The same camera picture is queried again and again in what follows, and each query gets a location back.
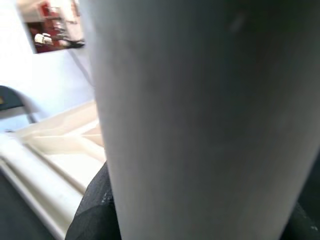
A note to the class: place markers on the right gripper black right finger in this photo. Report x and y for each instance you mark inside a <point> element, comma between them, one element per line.
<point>307,225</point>

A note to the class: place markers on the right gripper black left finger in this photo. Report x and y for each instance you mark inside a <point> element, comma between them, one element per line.
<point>95,212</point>

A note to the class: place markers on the white plastic children table top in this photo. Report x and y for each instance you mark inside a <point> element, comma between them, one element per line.
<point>82,162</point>

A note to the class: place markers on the black metal folding chair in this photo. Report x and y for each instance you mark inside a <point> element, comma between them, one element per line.
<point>15,100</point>

